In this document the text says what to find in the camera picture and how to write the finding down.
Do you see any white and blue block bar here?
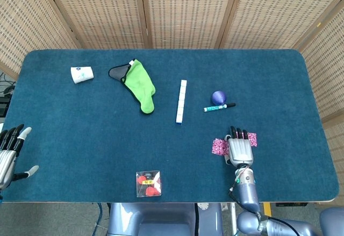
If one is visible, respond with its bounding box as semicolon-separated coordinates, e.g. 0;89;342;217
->
175;79;188;125

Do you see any white stand leg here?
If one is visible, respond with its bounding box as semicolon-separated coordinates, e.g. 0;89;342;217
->
227;203;238;235

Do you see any green cleaning mitt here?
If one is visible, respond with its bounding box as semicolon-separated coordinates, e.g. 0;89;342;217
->
108;59;156;116

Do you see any white paper cup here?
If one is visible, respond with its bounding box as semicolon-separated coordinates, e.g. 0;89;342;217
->
70;66;95;85

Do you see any purple ball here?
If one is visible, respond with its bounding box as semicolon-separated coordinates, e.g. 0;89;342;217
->
211;90;228;106

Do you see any grey-blue robot torso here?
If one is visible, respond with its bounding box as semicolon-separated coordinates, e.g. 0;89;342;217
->
107;203;224;236

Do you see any teal marker with black cap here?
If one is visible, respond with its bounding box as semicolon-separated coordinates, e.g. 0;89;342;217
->
203;102;237;112

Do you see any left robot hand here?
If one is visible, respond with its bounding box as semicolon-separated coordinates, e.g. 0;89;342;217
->
0;124;40;191

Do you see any clear box of red caps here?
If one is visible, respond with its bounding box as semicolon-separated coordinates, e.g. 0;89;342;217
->
135;170;163;198

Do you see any black equipment with cables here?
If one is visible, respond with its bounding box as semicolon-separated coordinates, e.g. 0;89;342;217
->
0;71;16;117

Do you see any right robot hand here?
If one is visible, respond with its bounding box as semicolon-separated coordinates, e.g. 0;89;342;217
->
223;125;255;167

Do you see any black rail under table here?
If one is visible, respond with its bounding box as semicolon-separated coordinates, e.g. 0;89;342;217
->
275;202;307;208

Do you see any blue cable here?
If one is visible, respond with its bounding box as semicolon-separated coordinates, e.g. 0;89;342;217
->
93;203;105;230

